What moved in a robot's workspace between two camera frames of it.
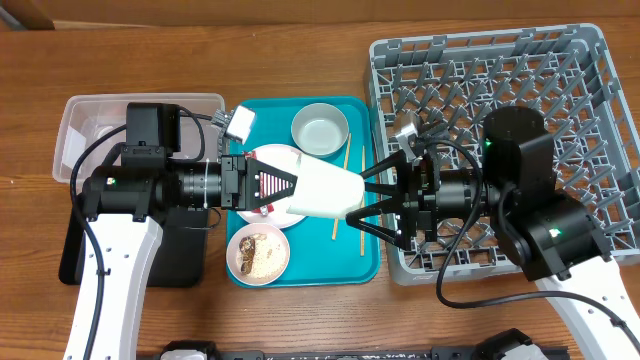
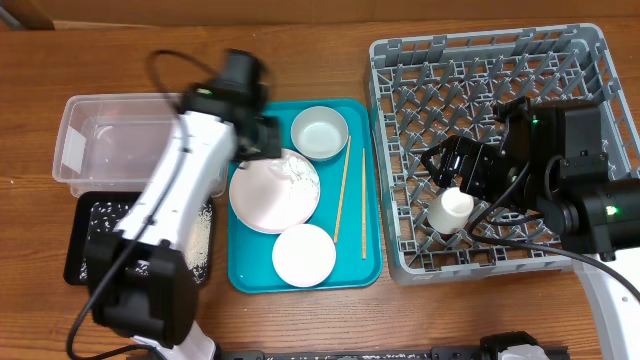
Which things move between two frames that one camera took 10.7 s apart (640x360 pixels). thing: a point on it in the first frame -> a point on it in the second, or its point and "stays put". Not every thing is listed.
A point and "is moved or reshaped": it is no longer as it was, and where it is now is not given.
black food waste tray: x=182 y=259 stays put
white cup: x=325 y=190 is moved or reshaped
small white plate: x=258 y=254 -> x=304 y=255
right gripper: x=412 y=185 -> x=475 y=155
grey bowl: x=320 y=130 stays put
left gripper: x=247 y=181 -> x=270 y=144
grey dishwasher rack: x=452 y=82 stays put
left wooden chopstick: x=345 y=167 stays put
